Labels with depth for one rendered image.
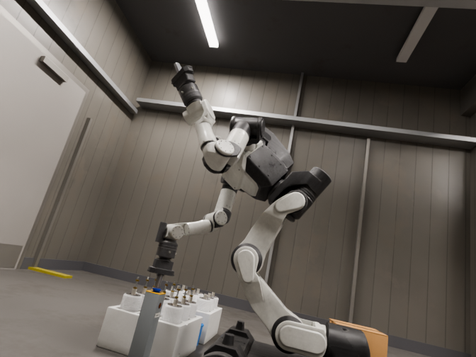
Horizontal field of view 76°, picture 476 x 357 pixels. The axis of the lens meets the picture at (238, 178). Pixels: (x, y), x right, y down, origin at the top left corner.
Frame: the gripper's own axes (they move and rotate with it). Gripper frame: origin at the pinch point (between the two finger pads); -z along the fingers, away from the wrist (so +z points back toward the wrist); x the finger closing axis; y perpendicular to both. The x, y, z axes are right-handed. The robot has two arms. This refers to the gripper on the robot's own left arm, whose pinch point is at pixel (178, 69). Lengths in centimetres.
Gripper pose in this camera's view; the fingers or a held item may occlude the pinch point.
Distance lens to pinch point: 149.1
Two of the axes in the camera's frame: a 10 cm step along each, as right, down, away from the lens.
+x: -6.9, 4.5, 5.7
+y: 6.0, -1.0, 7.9
